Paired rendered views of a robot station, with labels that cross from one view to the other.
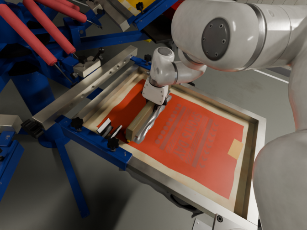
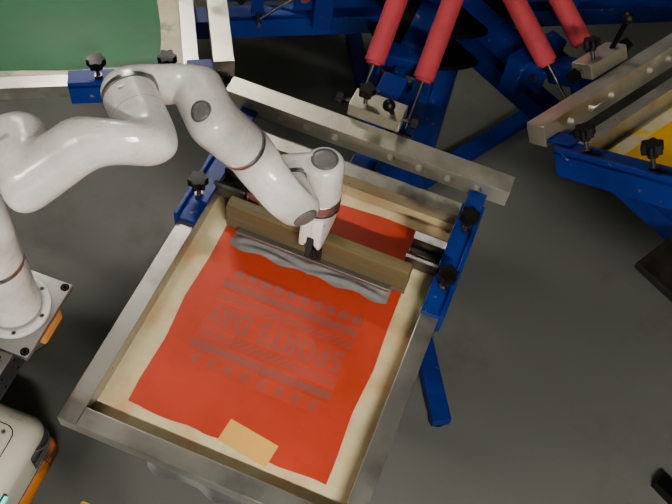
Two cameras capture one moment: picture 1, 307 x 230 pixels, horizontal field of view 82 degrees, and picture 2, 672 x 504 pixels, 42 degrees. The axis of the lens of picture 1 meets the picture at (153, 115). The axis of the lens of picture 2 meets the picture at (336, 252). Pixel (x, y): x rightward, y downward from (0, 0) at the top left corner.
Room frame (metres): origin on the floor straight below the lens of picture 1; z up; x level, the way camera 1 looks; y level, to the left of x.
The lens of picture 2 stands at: (0.55, -0.99, 2.53)
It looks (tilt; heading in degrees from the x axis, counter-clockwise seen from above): 57 degrees down; 87
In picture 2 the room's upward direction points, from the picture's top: 10 degrees clockwise
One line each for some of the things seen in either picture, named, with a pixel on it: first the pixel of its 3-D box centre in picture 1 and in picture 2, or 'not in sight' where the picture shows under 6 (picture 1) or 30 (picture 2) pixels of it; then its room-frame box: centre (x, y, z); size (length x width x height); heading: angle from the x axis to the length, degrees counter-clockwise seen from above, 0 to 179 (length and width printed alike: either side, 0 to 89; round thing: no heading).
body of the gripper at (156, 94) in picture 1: (156, 88); (320, 215); (0.57, 0.02, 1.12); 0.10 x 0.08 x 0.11; 73
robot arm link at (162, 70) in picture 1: (163, 70); (302, 178); (0.53, 0.01, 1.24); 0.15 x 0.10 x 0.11; 31
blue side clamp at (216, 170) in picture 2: (96, 143); (215, 175); (0.33, 0.19, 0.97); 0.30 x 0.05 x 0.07; 74
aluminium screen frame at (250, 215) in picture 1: (177, 124); (288, 307); (0.53, -0.12, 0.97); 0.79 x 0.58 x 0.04; 74
